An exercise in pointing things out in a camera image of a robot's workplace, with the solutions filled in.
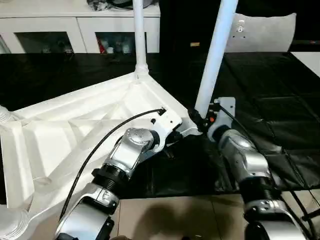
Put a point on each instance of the white plastic table top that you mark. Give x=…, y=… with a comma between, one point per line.
x=62, y=120

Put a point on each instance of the black work mat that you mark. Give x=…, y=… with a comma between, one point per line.
x=270, y=95

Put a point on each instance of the grey cushion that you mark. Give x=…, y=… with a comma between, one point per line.
x=265, y=32

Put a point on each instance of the white flat board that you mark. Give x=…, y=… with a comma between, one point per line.
x=307, y=60

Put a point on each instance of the grey rounded bag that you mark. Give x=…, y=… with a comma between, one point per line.
x=125, y=3

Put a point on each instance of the dark clutter pile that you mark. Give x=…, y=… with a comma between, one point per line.
x=97, y=3

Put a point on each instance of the white sideboard with glass doors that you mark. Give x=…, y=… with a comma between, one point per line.
x=62, y=22

